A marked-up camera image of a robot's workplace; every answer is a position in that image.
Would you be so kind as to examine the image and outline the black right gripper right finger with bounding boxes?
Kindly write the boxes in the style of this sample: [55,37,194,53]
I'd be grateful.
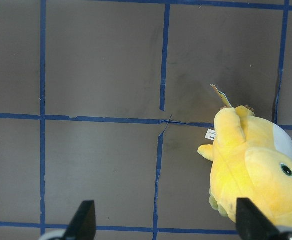
[236,198,280,240]

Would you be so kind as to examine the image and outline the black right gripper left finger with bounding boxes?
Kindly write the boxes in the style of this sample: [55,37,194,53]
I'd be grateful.
[63,200,96,240]

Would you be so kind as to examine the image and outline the yellow plush toy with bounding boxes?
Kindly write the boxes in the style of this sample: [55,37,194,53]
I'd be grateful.
[197,106,292,227]

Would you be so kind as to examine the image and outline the paper hang tag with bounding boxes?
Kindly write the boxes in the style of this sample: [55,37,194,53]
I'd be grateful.
[210,84,232,108]

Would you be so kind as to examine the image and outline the brown paper table cover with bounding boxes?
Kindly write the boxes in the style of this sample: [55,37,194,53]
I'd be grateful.
[0,0,292,240]

